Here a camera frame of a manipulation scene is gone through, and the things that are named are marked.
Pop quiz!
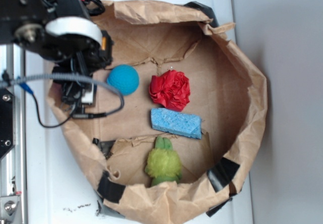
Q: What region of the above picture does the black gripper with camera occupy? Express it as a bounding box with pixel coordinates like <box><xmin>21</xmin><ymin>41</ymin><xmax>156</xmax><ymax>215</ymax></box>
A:
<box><xmin>52</xmin><ymin>31</ymin><xmax>113</xmax><ymax>119</ymax></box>

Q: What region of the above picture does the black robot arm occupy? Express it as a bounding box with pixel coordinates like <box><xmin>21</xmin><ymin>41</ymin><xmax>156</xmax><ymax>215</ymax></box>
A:
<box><xmin>1</xmin><ymin>0</ymin><xmax>113</xmax><ymax>119</ymax></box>

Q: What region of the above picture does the blue dimpled foam ball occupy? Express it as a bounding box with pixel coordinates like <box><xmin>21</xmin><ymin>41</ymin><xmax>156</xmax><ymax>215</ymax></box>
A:
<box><xmin>106</xmin><ymin>65</ymin><xmax>139</xmax><ymax>95</ymax></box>

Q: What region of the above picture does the red crumpled paper ball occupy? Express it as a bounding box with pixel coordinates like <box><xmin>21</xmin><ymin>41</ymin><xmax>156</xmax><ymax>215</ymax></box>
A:
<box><xmin>149</xmin><ymin>70</ymin><xmax>190</xmax><ymax>112</ymax></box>

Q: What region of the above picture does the blue rectangular sponge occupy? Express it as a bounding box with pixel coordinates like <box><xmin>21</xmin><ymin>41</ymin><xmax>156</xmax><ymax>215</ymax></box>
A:
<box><xmin>150</xmin><ymin>108</ymin><xmax>202</xmax><ymax>139</ymax></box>

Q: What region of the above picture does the brown paper bag tray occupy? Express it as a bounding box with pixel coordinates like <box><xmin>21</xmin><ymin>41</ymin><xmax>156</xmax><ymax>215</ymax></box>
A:
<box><xmin>62</xmin><ymin>0</ymin><xmax>267</xmax><ymax>223</ymax></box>

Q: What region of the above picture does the green fuzzy plush toy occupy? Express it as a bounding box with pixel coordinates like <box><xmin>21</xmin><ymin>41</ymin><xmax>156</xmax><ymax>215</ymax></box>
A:
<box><xmin>145</xmin><ymin>136</ymin><xmax>182</xmax><ymax>186</ymax></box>

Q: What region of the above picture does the thin black cable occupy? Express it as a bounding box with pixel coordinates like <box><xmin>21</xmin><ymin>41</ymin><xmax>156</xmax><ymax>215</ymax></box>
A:
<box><xmin>19</xmin><ymin>81</ymin><xmax>78</xmax><ymax>129</ymax></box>

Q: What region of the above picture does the grey braided cable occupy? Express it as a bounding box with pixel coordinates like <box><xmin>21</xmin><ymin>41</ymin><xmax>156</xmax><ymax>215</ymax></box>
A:
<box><xmin>0</xmin><ymin>73</ymin><xmax>125</xmax><ymax>116</ymax></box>

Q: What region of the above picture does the aluminium rail frame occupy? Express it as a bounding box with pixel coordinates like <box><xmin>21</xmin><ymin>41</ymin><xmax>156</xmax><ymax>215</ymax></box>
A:
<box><xmin>0</xmin><ymin>44</ymin><xmax>28</xmax><ymax>224</ymax></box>

